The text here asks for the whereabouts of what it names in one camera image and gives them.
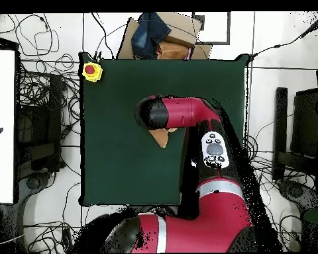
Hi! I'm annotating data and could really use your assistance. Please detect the tan terry towel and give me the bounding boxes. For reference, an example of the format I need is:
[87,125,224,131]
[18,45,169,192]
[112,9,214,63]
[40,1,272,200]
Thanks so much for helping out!
[148,127,179,149]

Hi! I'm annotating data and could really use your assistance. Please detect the dark green table cloth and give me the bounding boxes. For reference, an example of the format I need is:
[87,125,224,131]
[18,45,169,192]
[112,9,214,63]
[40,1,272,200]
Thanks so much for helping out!
[78,52,250,207]

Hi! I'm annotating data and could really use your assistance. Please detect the folded tan towel in box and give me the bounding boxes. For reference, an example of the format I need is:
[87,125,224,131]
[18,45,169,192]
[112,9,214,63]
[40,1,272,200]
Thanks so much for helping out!
[156,40,191,60]

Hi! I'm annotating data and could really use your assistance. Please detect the yellow emergency stop button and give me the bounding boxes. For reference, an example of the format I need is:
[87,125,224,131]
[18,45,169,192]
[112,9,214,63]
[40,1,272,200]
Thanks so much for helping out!
[81,62,103,83]

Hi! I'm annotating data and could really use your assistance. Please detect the blue denim jeans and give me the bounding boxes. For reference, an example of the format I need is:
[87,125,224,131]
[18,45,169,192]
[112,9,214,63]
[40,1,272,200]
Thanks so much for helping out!
[131,12,172,60]

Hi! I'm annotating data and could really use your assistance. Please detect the black equipment stand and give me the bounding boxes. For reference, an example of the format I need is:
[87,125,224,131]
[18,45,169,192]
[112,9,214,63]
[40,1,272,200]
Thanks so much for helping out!
[272,87,318,183]
[15,73,63,175]

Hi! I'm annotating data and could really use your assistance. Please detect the brown cardboard box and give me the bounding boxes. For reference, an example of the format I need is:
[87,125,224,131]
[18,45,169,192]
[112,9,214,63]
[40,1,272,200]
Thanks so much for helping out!
[116,11,213,60]

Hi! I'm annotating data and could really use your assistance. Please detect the grey stand leg with knob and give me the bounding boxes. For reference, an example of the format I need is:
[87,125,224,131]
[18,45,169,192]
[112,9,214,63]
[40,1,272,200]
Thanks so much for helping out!
[17,170,54,204]
[276,178,318,212]

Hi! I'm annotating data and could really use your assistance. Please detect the tangle of black cables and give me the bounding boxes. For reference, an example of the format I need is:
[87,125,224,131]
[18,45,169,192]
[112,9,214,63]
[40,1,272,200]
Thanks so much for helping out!
[243,113,318,252]
[15,13,81,149]

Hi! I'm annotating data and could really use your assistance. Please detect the long black cable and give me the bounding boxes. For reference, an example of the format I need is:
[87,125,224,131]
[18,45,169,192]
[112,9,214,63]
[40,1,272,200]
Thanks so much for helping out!
[248,11,318,60]

